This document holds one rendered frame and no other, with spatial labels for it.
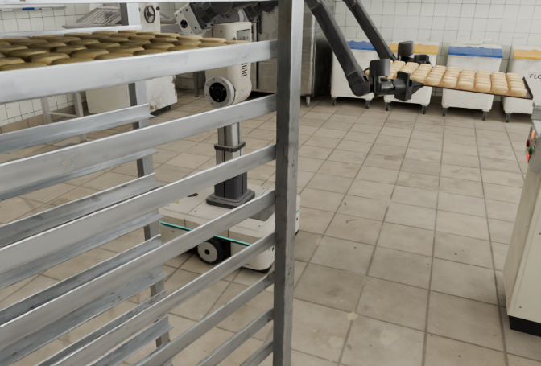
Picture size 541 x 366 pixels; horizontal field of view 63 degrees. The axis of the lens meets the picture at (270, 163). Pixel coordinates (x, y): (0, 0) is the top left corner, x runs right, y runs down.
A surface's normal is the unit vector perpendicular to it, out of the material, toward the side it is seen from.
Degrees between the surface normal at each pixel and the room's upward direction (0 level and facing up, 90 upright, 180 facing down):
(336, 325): 0
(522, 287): 90
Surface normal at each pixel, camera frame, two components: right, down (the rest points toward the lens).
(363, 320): 0.01, -0.93
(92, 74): 0.77, 0.24
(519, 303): -0.39, 0.33
